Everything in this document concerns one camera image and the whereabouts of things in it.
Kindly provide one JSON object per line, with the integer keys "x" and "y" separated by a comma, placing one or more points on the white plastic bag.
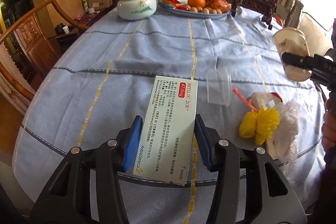
{"x": 282, "y": 145}

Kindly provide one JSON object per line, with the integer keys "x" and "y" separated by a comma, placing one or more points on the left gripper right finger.
{"x": 204, "y": 142}

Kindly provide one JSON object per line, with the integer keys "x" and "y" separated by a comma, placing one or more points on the pink floral curtain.
{"x": 8, "y": 90}

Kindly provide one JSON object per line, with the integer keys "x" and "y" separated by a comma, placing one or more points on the person's right hand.
{"x": 328, "y": 128}

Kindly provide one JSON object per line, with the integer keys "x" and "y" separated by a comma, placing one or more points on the pink twisted straw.
{"x": 246, "y": 102}

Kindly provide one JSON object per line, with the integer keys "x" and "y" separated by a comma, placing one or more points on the white medicine box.
{"x": 166, "y": 140}

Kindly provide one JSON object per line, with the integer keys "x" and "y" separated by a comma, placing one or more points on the blue checked tablecloth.
{"x": 69, "y": 155}

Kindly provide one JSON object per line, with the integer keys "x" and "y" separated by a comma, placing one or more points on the orange fruit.
{"x": 197, "y": 3}

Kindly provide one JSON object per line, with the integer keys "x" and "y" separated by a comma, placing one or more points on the red candy wrappers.
{"x": 175, "y": 4}

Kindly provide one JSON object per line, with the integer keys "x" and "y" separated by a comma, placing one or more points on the red netted fruit pack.
{"x": 221, "y": 5}

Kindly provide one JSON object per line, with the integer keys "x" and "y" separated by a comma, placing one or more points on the red white small carton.
{"x": 260, "y": 99}

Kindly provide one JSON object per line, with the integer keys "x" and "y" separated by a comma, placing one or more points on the yellow pom-pom ball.
{"x": 259, "y": 124}

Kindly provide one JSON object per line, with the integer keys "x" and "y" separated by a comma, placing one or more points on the cardboard box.
{"x": 99, "y": 4}

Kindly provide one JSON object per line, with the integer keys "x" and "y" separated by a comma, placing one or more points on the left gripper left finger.
{"x": 130, "y": 146}

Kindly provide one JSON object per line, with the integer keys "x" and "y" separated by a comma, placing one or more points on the blue fruit plate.
{"x": 193, "y": 14}

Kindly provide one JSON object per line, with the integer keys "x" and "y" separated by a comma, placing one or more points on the white paper cup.
{"x": 291, "y": 46}

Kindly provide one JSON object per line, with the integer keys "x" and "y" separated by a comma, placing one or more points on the silver metal bottle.
{"x": 294, "y": 16}

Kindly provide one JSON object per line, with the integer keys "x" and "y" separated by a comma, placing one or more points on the white ceramic lidded jar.
{"x": 136, "y": 9}

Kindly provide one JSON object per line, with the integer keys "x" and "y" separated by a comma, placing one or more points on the carved wooden armchair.
{"x": 33, "y": 41}

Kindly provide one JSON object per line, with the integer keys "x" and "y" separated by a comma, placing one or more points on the walnuts on plate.
{"x": 206, "y": 10}

